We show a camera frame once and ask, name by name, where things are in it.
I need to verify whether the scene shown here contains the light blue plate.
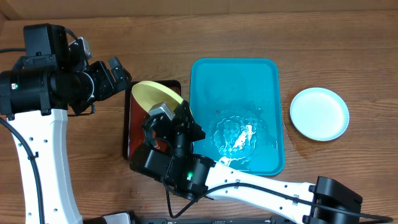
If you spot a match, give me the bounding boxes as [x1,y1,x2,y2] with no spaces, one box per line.
[289,87,349,141]

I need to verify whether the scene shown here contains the black tray with red water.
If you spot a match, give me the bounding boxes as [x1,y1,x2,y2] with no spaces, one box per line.
[122,80,181,160]

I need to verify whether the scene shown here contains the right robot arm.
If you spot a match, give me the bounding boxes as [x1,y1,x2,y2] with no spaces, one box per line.
[130,100,363,223]

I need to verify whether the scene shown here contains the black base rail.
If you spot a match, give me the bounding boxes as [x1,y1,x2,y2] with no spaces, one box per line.
[82,210,304,224]

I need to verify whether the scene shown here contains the yellow-green plate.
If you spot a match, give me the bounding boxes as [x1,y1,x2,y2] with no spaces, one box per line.
[131,81,183,119]

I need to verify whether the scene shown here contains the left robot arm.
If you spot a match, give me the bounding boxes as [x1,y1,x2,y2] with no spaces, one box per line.
[1,57,131,223]

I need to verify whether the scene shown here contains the teal plastic tray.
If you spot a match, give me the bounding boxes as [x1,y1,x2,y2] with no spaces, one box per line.
[190,58,285,176]

